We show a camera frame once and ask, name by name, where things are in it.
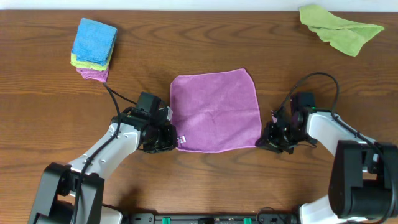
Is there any folded green cloth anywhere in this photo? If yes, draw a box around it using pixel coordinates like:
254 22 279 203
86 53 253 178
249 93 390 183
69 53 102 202
70 50 113 71

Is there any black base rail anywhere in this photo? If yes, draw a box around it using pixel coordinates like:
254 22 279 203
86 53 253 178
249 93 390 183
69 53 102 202
122 207 301 224

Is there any right black cable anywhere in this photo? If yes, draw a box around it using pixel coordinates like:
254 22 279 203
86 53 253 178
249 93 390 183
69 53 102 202
272 72 398 224

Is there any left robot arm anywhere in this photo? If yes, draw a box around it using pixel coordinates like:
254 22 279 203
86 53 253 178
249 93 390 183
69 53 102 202
29 92 177 224

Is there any folded purple cloth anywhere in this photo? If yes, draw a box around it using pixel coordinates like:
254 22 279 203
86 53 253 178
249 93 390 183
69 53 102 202
76 68 109 83

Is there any purple cloth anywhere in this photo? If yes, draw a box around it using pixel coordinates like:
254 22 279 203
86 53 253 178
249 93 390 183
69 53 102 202
76 68 109 83
170 68 262 153

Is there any folded blue cloth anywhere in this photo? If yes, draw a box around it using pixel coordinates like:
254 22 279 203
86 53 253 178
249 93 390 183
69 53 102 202
72 18 118 66

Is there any loose green cloth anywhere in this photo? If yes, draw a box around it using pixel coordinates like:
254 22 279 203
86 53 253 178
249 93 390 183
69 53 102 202
299 4 384 57

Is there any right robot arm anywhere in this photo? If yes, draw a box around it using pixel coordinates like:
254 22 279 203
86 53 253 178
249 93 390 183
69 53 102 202
256 92 397 223

